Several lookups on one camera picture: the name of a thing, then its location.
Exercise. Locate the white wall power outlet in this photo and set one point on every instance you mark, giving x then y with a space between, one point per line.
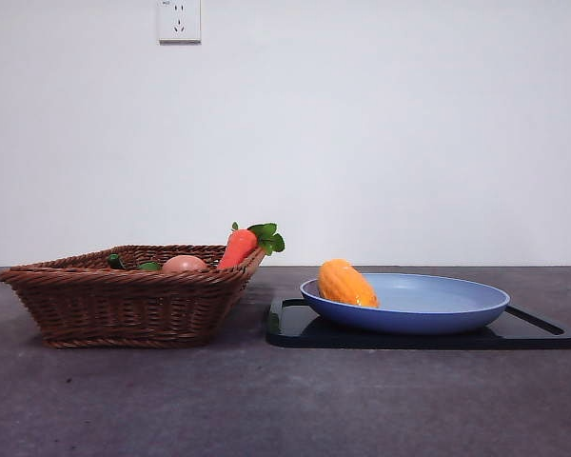
180 21

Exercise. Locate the yellow toy corn cob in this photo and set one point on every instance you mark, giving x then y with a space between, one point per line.
345 283

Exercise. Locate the orange toy carrot green leaves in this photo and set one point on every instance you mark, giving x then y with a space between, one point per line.
238 245

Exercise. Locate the pinkish brown toy egg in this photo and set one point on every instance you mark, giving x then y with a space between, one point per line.
184 264

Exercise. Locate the brown wicker basket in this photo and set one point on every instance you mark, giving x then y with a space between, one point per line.
109 304

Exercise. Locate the blue round plate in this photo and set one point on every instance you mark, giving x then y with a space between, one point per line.
433 309

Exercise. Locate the black rectangular tray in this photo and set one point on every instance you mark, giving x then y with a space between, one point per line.
290 333

